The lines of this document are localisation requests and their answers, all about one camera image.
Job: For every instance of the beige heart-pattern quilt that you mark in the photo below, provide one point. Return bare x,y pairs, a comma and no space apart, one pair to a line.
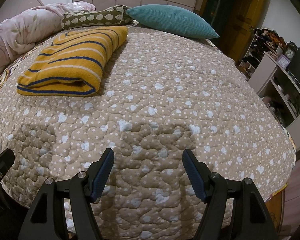
160,94

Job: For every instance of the white open shelf unit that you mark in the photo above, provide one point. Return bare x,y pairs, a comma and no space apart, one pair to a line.
276,86

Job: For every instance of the purple alarm clock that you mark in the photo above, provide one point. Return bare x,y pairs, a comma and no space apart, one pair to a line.
283,61

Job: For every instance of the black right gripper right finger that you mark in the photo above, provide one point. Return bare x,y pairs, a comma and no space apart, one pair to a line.
234,209

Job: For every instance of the olive white-dotted bolster pillow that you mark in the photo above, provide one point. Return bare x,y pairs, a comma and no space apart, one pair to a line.
115,15

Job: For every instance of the brown wooden door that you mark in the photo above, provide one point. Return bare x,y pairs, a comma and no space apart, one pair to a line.
235,22

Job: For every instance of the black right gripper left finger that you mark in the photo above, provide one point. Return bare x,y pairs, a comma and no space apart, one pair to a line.
46,216

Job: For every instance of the pink floral fleece blanket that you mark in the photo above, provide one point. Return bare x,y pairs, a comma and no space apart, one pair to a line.
20,33

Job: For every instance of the teal corduroy pillow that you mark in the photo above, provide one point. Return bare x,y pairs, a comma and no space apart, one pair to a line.
172,19

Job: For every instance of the yellow striped knit sweater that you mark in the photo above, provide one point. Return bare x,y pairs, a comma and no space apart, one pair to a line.
73,64

